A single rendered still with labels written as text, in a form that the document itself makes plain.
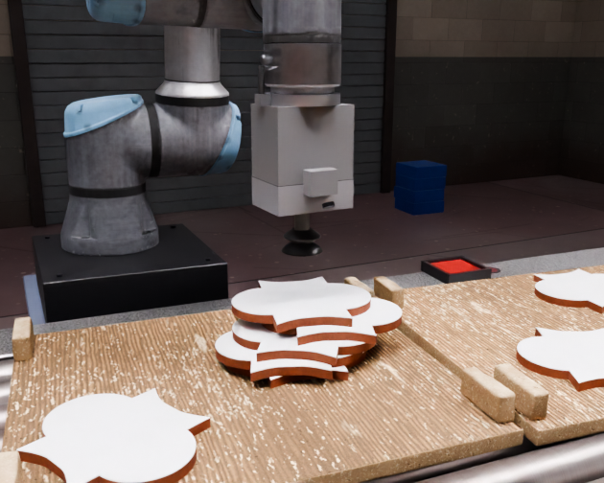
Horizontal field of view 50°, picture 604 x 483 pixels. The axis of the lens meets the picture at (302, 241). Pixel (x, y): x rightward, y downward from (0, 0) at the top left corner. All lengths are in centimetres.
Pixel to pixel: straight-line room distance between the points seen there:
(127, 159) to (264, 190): 40
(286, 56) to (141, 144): 44
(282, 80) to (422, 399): 32
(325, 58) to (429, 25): 583
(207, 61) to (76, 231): 33
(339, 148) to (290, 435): 27
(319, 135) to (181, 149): 43
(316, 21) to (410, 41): 571
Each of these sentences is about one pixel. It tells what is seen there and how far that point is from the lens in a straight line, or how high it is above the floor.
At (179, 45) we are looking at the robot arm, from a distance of 103.
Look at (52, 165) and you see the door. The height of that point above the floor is 46.
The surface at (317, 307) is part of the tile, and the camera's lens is 67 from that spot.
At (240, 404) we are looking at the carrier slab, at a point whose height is 94.
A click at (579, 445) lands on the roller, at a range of 62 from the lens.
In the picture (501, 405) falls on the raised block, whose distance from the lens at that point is 59.
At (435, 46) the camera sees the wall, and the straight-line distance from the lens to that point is 648.
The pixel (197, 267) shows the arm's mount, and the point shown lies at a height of 94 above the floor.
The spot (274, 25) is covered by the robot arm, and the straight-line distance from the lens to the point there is 63.
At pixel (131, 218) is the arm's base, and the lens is 102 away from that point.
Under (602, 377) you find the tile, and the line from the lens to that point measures 68.
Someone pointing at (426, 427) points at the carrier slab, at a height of 94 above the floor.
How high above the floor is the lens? 123
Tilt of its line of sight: 16 degrees down
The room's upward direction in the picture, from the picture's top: straight up
